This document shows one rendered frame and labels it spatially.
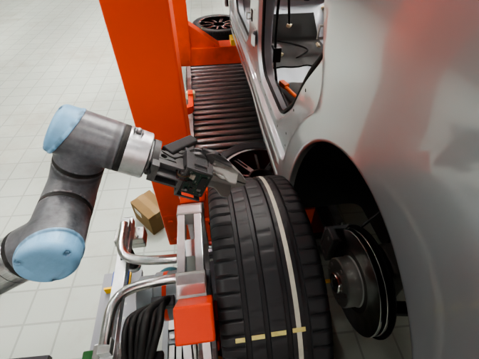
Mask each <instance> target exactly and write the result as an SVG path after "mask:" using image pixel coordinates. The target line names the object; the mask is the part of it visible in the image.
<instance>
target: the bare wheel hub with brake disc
mask: <svg viewBox="0 0 479 359"><path fill-rule="evenodd" d="M338 233H339V236H340V238H341V245H340V247H339V250H338V251H337V253H336V256H335V257H334V258H331V260H330V262H329V267H328V270H329V279H330V275H331V273H332V272H337V273H338V275H339V276H340V279H341V283H342V292H341V293H335V292H334V290H333V288H332V287H331V290H332V293H333V295H334V298H335V299H336V301H337V303H338V304H339V305H340V306H341V307H342V309H343V311H344V313H345V315H346V317H347V319H348V321H349V322H350V324H351V325H352V327H353V328H354V329H355V330H356V331H357V332H358V333H359V334H360V335H362V336H363V337H365V338H373V337H378V336H381V335H383V334H384V333H385V331H386V329H387V327H388V323H389V320H390V313H391V302H390V295H389V290H388V283H387V280H386V275H385V273H384V270H383V267H382V264H381V261H380V259H379V257H378V254H377V253H376V250H375V249H374V247H373V246H372V244H371V242H370V241H369V240H368V239H367V238H366V237H365V235H363V234H362V233H361V232H360V231H359V230H357V229H354V228H348V229H340V230H338ZM330 286H331V283H330Z"/></svg>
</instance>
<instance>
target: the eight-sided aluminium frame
mask: <svg viewBox="0 0 479 359"><path fill-rule="evenodd" d="M176 216H177V273H176V274H175V282H176V299H177V300H179V299H183V298H193V297H199V296H207V295H208V294H207V277H206V270H207V269H209V270H210V258H209V250H208V249H209V242H208V235H207V231H206V225H205V208H204V202H198V203H191V204H181V205H178V206H177V214H176ZM186 225H188V229H189V233H190V239H195V266H196V271H187V257H186V240H187V228H186ZM204 259H205V260H204ZM205 269H206V270H205ZM182 349H183V358H184V359H194V352H193V345H184V346H183V347H182ZM197 359H218V349H217V341H216V334H215V341H213V342H208V343H198V344H197Z"/></svg>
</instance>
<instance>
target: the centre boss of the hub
mask: <svg viewBox="0 0 479 359"><path fill-rule="evenodd" d="M330 282H331V287H332V288H333V290H334V292H335V293H341V292H342V283H341V279H340V276H339V275H338V273H337V272H332V273H331V275H330Z"/></svg>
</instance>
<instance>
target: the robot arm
mask: <svg viewBox="0 0 479 359"><path fill-rule="evenodd" d="M162 143H163V142H162V141H161V140H157V139H155V135H154V133H152V132H149V131H147V130H143V129H142V128H137V127H135V126H132V125H129V124H126V123H122V122H120V121H117V120H114V119H112V118H108V117H106V116H103V115H100V114H97V113H94V112H91V111H89V110H86V108H79V107H76V106H74V105H69V104H65V105H62V106H61V107H60V108H59V109H58V110H57V111H56V113H55V114H54V116H53V118H52V120H51V122H50V124H49V127H48V129H47V131H46V134H45V137H44V140H43V150H44V151H46V152H47V153H48V154H51V153H53V154H52V158H51V166H50V170H49V174H48V179H47V182H46V184H45V187H44V189H43V191H42V193H41V196H40V198H39V200H38V203H37V205H36V207H35V209H34V212H33V214H32V216H31V218H30V220H29V221H28V222H27V223H26V224H24V225H22V226H20V227H19V228H17V229H15V230H13V231H11V232H9V233H8V234H7V235H6V236H5V237H3V238H2V239H0V295H1V294H3V293H6V292H7V291H10V290H11V289H13V288H16V287H17V286H20V285H21V284H23V283H26V282H27V281H36V282H52V281H57V280H61V279H64V278H66V277H68V276H70V275H71V274H72V273H73V272H74V271H75V270H76V269H77V268H78V266H79V264H80V262H81V259H82V258H83V255H84V252H85V249H86V245H85V243H86V237H87V234H88V228H89V225H90V221H91V217H92V214H93V210H94V206H95V203H96V198H97V193H98V189H99V186H100V183H101V179H102V176H103V173H104V169H105V168H106V169H108V170H113V171H116V172H119V173H123V174H126V175H130V176H133V177H137V178H140V177H142V175H143V173H144V174H145V175H147V176H146V180H149V181H152V182H157V183H159V184H163V185H167V186H169V187H174V195H176V196H179V197H184V198H186V199H191V200H194V201H197V202H199V201H200V200H199V197H201V196H202V195H203V194H204V192H205V190H206V188H207V187H211V188H214V189H216V190H217V192H218V193H219V195H220V196H222V197H228V196H229V195H230V190H231V188H234V187H241V186H244V185H245V184H246V180H245V178H244V177H243V175H242V174H241V172H240V171H239V170H238V169H237V168H236V167H235V166H234V165H233V164H232V163H231V162H230V161H229V160H228V159H227V158H226V157H224V156H223V155H222V154H221V153H219V152H217V151H215V150H209V149H206V148H205V147H203V148H202V149H200V148H195V146H196V144H197V139H195V138H194V137H193V136H191V135H188V136H186V137H183V138H181V139H179V140H176V141H174V142H171V143H169V144H167V145H164V146H163V147H162ZM161 148H162V149H161ZM219 174H220V175H219ZM181 192H184V193H187V194H192V195H193V198H192V197H188V196H185V195H181Z"/></svg>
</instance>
